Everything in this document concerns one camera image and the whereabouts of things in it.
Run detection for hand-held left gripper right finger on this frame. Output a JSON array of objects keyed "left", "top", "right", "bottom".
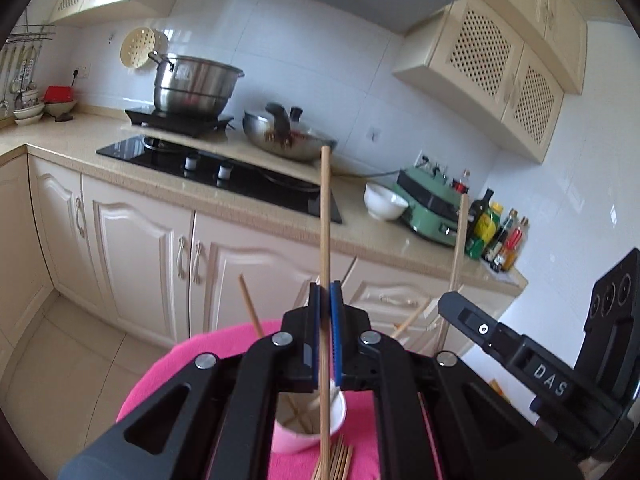
[{"left": 329, "top": 281, "right": 583, "bottom": 480}]

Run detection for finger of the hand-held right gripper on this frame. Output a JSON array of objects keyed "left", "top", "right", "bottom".
[{"left": 437, "top": 291, "right": 526, "bottom": 376}]

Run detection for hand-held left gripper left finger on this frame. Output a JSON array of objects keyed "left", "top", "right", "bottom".
[{"left": 57, "top": 282, "right": 331, "bottom": 480}]

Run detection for white cup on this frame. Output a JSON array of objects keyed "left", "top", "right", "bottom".
[{"left": 272, "top": 390, "right": 347, "bottom": 455}]

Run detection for red sauce bottle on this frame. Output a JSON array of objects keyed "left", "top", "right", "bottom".
[{"left": 500, "top": 216, "right": 530, "bottom": 272}]

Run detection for dark sauce bottle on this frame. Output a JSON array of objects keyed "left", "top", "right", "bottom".
[{"left": 484, "top": 208, "right": 517, "bottom": 266}]

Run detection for yellow-capped green bottle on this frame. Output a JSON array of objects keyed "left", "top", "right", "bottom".
[{"left": 467, "top": 202, "right": 502, "bottom": 260}]

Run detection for green electric cooker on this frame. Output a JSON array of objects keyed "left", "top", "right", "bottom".
[{"left": 391, "top": 166, "right": 463, "bottom": 247}]

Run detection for dark olive oil bottle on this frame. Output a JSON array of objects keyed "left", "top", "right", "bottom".
[{"left": 472, "top": 188, "right": 495, "bottom": 221}]

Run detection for white bowl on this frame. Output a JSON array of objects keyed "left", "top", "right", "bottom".
[{"left": 363, "top": 182, "right": 410, "bottom": 222}]

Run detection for pink cloth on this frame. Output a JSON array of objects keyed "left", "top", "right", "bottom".
[{"left": 116, "top": 319, "right": 443, "bottom": 480}]

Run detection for cream base cabinets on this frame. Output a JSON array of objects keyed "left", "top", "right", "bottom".
[{"left": 0, "top": 152, "right": 516, "bottom": 361}]

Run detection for steel wok with lid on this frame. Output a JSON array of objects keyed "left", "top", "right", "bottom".
[{"left": 243, "top": 102, "right": 338, "bottom": 163}]

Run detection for beige board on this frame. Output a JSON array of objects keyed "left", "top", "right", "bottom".
[{"left": 142, "top": 127, "right": 371, "bottom": 178}]

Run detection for black glass gas hob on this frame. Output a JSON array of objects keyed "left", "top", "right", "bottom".
[{"left": 96, "top": 136, "right": 345, "bottom": 225}]

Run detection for black induction cooker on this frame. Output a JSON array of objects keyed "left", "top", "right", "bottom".
[{"left": 125, "top": 106, "right": 236, "bottom": 138}]

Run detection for stainless steel steamer pot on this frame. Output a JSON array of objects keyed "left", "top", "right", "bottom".
[{"left": 148, "top": 51, "right": 245, "bottom": 116}]

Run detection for cream perforated colander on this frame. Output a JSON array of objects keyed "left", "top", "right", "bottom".
[{"left": 120, "top": 27, "right": 168, "bottom": 69}]

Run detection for red box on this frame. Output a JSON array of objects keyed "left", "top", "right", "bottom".
[{"left": 43, "top": 85, "right": 76, "bottom": 104}]

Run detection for stack of patterned bowls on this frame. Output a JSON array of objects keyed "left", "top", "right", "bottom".
[{"left": 12, "top": 89, "right": 46, "bottom": 126}]

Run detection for cream top wall cabinet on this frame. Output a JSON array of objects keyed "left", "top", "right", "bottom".
[{"left": 440, "top": 0, "right": 588, "bottom": 95}]

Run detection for wall rack with hanging utensils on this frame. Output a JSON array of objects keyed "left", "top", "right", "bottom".
[{"left": 0, "top": 24, "right": 57, "bottom": 106}]

